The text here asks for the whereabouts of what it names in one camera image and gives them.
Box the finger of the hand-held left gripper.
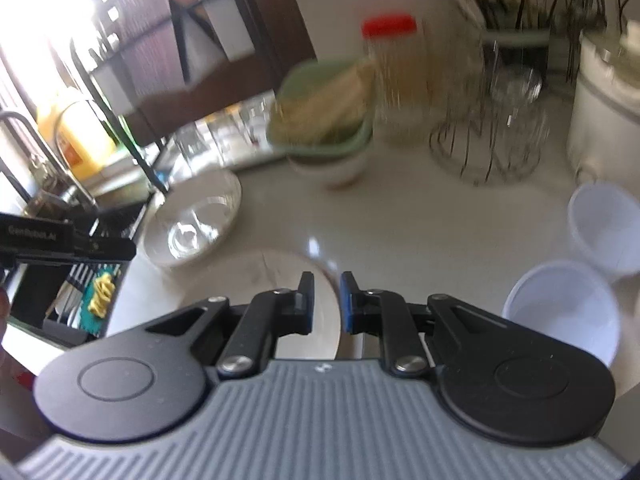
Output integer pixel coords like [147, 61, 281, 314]
[73, 236, 137, 263]

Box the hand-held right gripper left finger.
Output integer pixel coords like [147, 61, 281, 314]
[145, 270, 316, 379]

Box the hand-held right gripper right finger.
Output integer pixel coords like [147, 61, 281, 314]
[339, 270, 507, 379]

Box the yellow sponge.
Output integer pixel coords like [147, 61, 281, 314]
[87, 272, 117, 319]

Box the black dish rack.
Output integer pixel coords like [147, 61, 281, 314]
[0, 35, 172, 347]

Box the clear glass bowl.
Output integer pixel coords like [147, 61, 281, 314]
[159, 180, 237, 259]

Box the metal faucet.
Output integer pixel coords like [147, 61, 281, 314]
[0, 110, 97, 212]

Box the yellow oil bottle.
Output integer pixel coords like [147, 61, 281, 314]
[37, 89, 119, 182]

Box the clear drinking glass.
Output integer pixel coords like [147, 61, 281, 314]
[174, 122, 214, 174]

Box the white bowl under colander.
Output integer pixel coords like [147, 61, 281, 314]
[289, 141, 372, 192]

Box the green colander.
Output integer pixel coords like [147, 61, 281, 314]
[266, 57, 377, 157]

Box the white plastic cup near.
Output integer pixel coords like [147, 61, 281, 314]
[502, 259, 622, 368]

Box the brown wooden cabinet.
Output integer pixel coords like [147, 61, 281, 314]
[114, 0, 318, 147]

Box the red lid plastic jar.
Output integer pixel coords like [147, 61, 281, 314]
[361, 14, 443, 147]

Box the small white bowl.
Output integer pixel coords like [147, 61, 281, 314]
[567, 182, 640, 282]

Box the white electric cooking pot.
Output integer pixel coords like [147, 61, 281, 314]
[566, 29, 640, 187]

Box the chopstick holder with chopsticks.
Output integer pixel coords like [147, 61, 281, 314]
[438, 0, 608, 47]

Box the black wire cup rack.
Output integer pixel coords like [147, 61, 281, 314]
[429, 108, 543, 187]

